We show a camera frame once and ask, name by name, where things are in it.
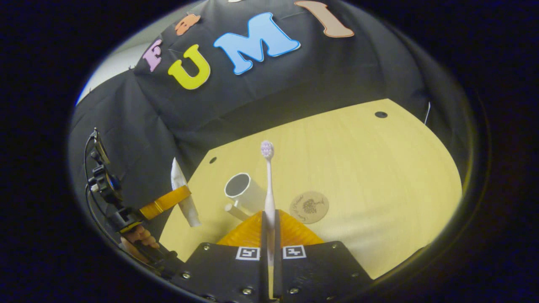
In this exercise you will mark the white toothbrush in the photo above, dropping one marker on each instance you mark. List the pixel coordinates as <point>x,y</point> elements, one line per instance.
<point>269,198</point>

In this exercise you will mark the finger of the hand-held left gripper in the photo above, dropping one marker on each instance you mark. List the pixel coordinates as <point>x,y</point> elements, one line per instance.
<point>164,203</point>

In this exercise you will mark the black backdrop cloth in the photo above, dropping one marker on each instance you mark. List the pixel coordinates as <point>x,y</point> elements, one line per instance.
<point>337,71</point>

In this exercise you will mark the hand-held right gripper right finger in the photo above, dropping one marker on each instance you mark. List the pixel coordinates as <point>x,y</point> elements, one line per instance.
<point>278,252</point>

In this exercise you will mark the white toothpaste tube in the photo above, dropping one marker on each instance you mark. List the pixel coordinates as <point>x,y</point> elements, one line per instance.
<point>189,210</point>

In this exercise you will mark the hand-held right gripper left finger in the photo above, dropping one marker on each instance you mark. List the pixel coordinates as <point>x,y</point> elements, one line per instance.
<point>264,252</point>

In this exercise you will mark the round wooden coaster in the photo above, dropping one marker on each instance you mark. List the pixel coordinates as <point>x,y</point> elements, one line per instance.
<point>309,207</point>

